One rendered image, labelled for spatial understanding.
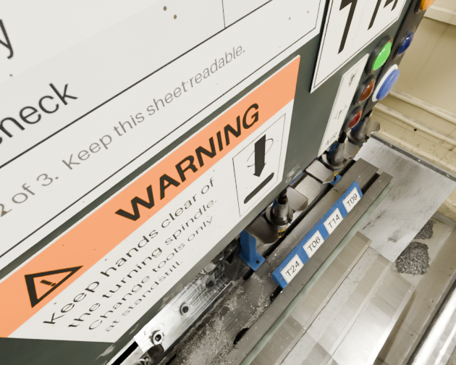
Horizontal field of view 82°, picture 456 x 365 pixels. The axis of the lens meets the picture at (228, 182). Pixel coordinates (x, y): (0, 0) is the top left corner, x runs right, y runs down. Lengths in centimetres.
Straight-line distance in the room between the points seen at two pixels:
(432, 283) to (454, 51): 81
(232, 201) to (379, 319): 103
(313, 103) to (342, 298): 97
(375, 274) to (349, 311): 19
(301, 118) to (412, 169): 116
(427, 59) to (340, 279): 79
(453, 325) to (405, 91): 78
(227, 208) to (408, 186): 117
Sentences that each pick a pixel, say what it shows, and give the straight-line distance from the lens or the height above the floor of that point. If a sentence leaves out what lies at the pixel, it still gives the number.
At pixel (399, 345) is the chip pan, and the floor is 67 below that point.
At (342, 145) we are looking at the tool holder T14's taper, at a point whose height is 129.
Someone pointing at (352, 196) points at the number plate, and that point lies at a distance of 103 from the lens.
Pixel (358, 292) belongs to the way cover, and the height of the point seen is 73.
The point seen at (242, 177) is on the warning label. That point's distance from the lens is 15.
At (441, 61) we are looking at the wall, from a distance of 111.
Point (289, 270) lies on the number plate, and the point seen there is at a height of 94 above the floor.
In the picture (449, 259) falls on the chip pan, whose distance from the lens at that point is 140.
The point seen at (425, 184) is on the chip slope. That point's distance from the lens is 132.
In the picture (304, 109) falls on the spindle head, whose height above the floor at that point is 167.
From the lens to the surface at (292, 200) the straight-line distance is 66.
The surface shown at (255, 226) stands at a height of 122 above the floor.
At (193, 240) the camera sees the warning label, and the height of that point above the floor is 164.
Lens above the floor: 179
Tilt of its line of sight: 57 degrees down
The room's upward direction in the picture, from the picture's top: 10 degrees counter-clockwise
